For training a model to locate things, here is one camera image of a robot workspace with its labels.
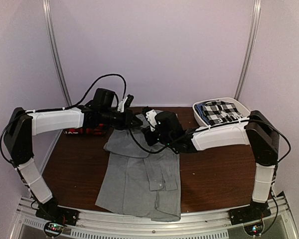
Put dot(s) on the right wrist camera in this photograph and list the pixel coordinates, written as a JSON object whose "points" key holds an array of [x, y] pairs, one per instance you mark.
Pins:
{"points": [[150, 114]]}

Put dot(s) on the red black plaid shirt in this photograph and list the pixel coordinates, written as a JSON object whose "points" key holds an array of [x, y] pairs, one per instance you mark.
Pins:
{"points": [[101, 130]]}

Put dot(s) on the right aluminium corner post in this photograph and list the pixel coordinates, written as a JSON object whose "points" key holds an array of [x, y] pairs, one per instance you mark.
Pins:
{"points": [[255, 20]]}

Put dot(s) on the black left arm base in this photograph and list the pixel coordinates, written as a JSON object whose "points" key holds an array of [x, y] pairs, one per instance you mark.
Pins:
{"points": [[58, 218]]}

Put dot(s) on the blue plaid shirt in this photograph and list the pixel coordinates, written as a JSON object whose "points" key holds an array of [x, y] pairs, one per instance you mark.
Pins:
{"points": [[198, 108]]}

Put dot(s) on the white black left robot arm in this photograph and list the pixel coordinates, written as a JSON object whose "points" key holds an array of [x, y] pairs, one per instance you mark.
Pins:
{"points": [[24, 125]]}

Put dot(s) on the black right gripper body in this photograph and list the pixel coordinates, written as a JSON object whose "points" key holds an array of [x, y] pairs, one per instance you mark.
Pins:
{"points": [[164, 138]]}

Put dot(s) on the left aluminium corner post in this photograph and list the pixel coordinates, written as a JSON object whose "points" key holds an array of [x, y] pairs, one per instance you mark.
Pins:
{"points": [[54, 50]]}

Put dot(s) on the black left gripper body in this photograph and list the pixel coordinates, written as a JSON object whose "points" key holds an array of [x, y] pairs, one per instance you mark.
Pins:
{"points": [[120, 123]]}

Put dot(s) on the grey long sleeve shirt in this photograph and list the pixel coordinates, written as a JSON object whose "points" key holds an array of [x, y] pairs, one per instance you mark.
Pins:
{"points": [[139, 181]]}

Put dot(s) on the aluminium corner post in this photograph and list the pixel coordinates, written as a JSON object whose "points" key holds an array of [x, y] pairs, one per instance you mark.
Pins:
{"points": [[255, 20], [54, 50]]}

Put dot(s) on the aluminium front rail frame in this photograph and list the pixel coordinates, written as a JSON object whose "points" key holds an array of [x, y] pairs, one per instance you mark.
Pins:
{"points": [[214, 224]]}

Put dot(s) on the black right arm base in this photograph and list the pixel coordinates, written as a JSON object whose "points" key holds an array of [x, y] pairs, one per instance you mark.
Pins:
{"points": [[251, 216]]}

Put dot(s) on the white laundry basket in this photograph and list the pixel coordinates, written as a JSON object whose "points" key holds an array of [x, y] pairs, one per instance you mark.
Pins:
{"points": [[240, 107]]}

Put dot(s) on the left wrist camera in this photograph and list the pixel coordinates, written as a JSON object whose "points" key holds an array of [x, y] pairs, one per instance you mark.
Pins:
{"points": [[125, 103]]}

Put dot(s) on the black white checked shirt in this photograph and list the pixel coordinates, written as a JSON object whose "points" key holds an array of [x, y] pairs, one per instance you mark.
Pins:
{"points": [[220, 112]]}

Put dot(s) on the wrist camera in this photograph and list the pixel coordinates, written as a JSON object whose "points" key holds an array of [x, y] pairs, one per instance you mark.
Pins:
{"points": [[125, 103], [150, 114]]}

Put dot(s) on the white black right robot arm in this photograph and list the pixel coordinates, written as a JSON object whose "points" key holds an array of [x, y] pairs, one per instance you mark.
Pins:
{"points": [[254, 130]]}

